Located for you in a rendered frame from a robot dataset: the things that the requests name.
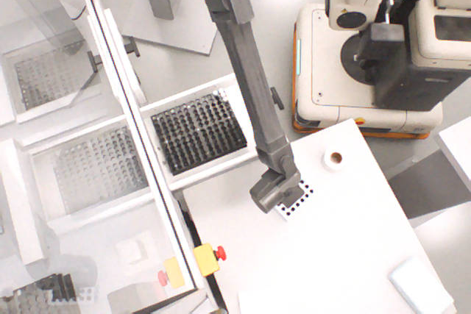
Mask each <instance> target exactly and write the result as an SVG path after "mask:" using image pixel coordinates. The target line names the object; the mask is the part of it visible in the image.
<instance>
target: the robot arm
mask: <svg viewBox="0 0 471 314"><path fill-rule="evenodd" d="M205 4H206V6H207V8H208V12H209V14H210V18H211V20H212V22H215V25H216V28H217V30H218V31H219V32H220V33H221V36H222V39H223V41H224V44H225V46H226V49H227V53H228V56H229V58H230V62H231V65H232V67H233V71H234V74H235V79H236V81H237V84H238V88H239V90H240V91H241V95H242V97H243V100H244V104H245V107H246V109H247V113H248V116H249V120H250V123H251V126H252V131H253V137H254V141H255V145H256V146H255V150H256V152H257V155H258V159H259V160H260V161H261V162H262V163H263V164H264V165H266V166H267V167H268V170H267V171H266V172H265V173H263V174H262V175H261V176H262V177H261V179H259V181H258V182H257V183H256V184H255V185H254V186H253V187H252V188H251V189H250V190H249V194H250V195H251V198H252V200H253V202H254V203H255V205H256V206H257V207H258V208H259V209H261V210H262V211H263V212H264V213H266V214H267V213H268V212H270V211H271V210H272V209H273V208H274V207H275V206H276V205H277V204H279V205H282V204H283V205H284V206H285V207H286V209H289V208H291V207H292V206H293V205H294V204H295V202H296V201H297V200H298V199H300V198H302V197H303V196H304V195H305V191H304V190H303V189H302V188H301V187H300V186H299V185H298V184H299V183H300V182H301V179H302V174H301V172H300V171H299V170H298V169H297V167H296V165H295V163H294V154H293V151H292V148H291V144H290V143H289V142H288V141H287V138H286V134H285V132H284V130H283V128H282V126H281V124H280V121H279V120H278V117H277V113H276V110H275V106H274V103H273V100H272V95H271V92H270V89H269V85H268V82H267V79H266V74H265V71H264V69H263V64H262V61H261V57H259V53H258V48H257V46H256V43H255V39H254V35H253V32H252V24H251V20H252V19H253V18H254V17H255V15H254V12H253V9H252V5H251V1H250V0H205Z"/></svg>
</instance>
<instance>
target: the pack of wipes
mask: <svg viewBox="0 0 471 314"><path fill-rule="evenodd" d="M389 279H390V280H391V281H392V283H393V284H394V285H395V287H396V288H397V289H398V290H399V291H400V292H401V294H402V295H403V296H404V297H405V299H406V300H407V301H408V303H409V304H410V305H411V306H412V308H413V309H414V310H415V312H416V313H417V314H442V313H443V311H444V310H446V309H447V308H448V307H449V306H450V305H451V304H452V303H453V299H452V297H451V296H450V295H449V294H448V293H447V291H446V290H445V289H444V288H443V287H442V286H441V285H440V284H439V282H438V281H437V280H436V278H435V277H434V275H433V274H432V273H431V272H430V271H429V270H428V269H427V268H426V267H425V265H424V264H423V263H422V262H421V260H420V259H419V258H418V257H409V258H408V259H407V260H406V261H405V262H403V263H402V264H401V265H400V266H399V267H397V268H396V269H395V270H394V272H393V273H391V274H390V275H389Z"/></svg>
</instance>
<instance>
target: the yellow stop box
mask: <svg viewBox="0 0 471 314"><path fill-rule="evenodd" d="M193 252H194V256H195V257H196V260H197V262H198V264H199V268H200V271H201V272H202V275H203V276H207V275H208V274H212V273H213V272H216V271H219V270H220V266H219V263H218V261H219V258H218V256H216V251H215V250H213V249H212V246H211V245H210V244H209V243H205V244H203V245H201V246H198V247H196V248H193Z"/></svg>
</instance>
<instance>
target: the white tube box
mask: <svg viewBox="0 0 471 314"><path fill-rule="evenodd" d="M298 185H299V186H300V187H301V188H302V189H303V190H304V191H305V195H304V196H303V197H302V198H300V199H298V200H297V201H296V202H295V204H294V205H293V206H292V207H291V208H289V209H286V207H285V206H284V205H283V204H282V205H279V204H277V205H276V206H275V207H274V208H273V209H274V210H275V211H276V212H277V213H278V215H279V216H280V217H282V218H283V219H284V220H285V221H286V222H287V221H288V220H289V219H290V218H291V217H292V216H293V215H294V214H295V213H296V212H297V211H298V210H299V209H300V208H301V207H304V206H305V205H306V203H307V202H308V201H309V200H310V199H311V198H312V197H313V196H314V195H315V194H316V193H317V192H318V191H317V190H316V189H315V188H314V187H313V186H312V185H311V184H310V183H309V182H308V180H307V179H306V178H305V177H304V176H303V175H302V179H301V182H300V183H299V184H298Z"/></svg>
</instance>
